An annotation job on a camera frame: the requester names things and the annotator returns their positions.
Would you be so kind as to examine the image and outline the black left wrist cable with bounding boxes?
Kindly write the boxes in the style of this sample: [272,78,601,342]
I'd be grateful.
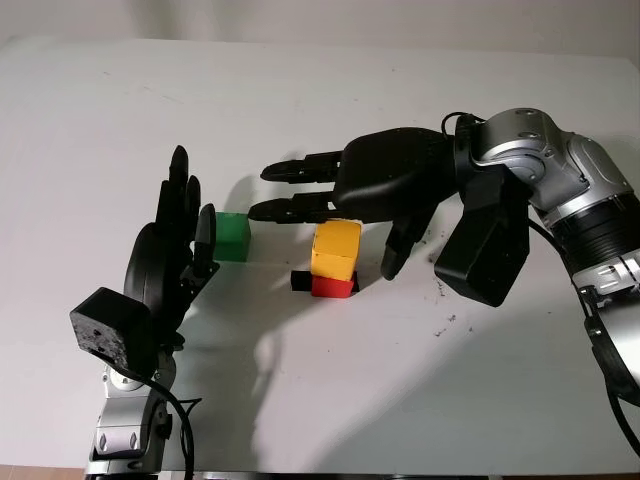
[132,369,204,476]

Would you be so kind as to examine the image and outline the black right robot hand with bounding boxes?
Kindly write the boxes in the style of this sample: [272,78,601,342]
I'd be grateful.
[248,127,459,281]

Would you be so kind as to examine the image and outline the red block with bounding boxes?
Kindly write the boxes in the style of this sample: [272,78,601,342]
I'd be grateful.
[310,274,357,300]

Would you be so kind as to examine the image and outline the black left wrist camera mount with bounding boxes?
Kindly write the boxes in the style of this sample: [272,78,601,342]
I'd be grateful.
[68,287,151,374]

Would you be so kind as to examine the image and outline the green block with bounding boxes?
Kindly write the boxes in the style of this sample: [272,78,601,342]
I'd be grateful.
[212,211,251,263]

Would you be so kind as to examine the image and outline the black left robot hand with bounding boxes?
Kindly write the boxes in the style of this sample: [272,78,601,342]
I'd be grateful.
[122,144,221,351]

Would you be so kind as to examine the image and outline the yellow block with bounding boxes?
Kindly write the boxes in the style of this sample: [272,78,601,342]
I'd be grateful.
[310,219,362,282]

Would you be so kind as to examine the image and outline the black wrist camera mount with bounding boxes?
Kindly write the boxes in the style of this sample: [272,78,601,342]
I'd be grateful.
[433,164,531,307]
[68,287,151,374]

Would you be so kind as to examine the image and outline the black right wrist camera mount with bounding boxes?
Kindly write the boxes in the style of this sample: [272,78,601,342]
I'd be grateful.
[433,164,531,307]

